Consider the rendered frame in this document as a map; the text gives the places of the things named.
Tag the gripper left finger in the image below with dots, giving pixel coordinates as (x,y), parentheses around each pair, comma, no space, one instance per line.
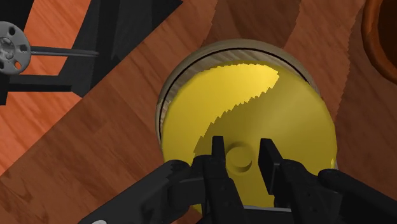
(214,183)

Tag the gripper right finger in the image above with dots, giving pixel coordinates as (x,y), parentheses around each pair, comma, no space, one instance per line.
(297,189)

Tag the yellow round lid with knob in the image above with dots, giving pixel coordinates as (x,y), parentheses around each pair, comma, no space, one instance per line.
(288,121)

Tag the beige wooden round container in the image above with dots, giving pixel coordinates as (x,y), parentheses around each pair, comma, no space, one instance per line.
(217,56)

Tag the brown round bowl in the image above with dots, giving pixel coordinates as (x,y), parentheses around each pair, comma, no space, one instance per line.
(372,37)

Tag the black frame with grey wheel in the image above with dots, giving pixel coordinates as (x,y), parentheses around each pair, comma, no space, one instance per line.
(102,34)

